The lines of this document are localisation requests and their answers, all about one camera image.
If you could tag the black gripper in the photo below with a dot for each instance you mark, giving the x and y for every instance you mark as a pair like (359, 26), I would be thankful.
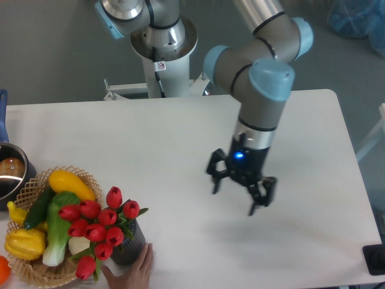
(244, 165)

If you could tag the red tulip bouquet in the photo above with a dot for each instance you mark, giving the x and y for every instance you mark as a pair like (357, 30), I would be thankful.
(105, 228)

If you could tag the blue plastic bag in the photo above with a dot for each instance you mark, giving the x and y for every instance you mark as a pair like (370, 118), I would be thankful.
(359, 19)

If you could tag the woven wicker basket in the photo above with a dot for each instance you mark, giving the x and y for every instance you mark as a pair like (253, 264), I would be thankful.
(35, 273)

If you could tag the green bok choy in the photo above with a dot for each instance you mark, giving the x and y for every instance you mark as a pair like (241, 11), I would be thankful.
(57, 229)

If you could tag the yellow bell pepper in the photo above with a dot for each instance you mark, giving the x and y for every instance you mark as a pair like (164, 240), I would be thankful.
(25, 244)

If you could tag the orange fruit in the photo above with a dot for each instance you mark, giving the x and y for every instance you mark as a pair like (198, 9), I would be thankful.
(5, 270)

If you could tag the blue handled metal pot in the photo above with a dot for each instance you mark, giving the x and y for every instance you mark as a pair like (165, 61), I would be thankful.
(16, 168)

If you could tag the black device at edge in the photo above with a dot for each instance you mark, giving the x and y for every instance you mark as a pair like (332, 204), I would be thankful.
(374, 258)

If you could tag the white frame at right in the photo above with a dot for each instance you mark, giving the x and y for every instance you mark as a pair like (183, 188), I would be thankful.
(373, 136)

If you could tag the small yellow gourd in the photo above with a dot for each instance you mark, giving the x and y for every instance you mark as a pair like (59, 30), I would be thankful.
(16, 213)

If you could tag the yellow squash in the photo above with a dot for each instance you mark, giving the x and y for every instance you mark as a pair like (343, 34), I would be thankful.
(62, 181)

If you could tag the person's hand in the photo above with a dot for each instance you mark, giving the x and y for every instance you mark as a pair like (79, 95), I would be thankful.
(137, 276)

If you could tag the green cucumber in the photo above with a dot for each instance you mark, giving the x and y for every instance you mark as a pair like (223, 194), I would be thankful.
(39, 209)

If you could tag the dark grey ribbed vase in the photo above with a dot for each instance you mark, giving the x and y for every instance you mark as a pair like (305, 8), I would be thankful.
(129, 250)

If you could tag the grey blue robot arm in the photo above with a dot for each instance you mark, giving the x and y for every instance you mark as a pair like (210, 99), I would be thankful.
(258, 75)

